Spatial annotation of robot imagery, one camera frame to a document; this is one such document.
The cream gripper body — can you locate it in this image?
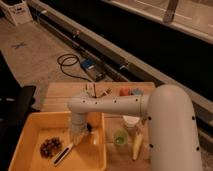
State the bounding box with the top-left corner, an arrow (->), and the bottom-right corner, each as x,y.
69,125 -> 89,145

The white black dish brush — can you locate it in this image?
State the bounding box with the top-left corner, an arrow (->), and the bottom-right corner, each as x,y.
53,123 -> 94,167

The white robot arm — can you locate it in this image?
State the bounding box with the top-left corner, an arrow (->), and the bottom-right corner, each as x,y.
67,84 -> 203,171

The green plastic cup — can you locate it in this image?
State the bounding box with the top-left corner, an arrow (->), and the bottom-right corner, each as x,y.
113,130 -> 128,146

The yellow plastic tub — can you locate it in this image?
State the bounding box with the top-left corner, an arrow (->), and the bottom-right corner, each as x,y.
9,112 -> 106,171

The dark grape bunch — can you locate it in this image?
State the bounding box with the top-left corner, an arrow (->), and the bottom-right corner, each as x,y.
40,137 -> 62,158

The small metal whisk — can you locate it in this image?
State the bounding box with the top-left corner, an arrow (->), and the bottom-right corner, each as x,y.
85,83 -> 96,98

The wooden board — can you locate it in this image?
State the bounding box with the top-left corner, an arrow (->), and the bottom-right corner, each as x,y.
42,82 -> 155,171

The orange fruit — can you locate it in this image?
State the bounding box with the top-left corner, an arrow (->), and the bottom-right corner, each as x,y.
120,87 -> 130,96

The blue electronic box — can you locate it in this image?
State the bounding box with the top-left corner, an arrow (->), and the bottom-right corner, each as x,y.
80,59 -> 105,82

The blue sponge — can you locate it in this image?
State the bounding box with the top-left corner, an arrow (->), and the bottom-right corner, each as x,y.
131,88 -> 143,95

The black chair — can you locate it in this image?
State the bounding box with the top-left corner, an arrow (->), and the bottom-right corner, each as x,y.
0,51 -> 36,171

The white crate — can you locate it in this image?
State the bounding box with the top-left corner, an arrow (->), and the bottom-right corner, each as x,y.
0,0 -> 33,26

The black cable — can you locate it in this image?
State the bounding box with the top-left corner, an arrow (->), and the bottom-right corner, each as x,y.
56,53 -> 94,83

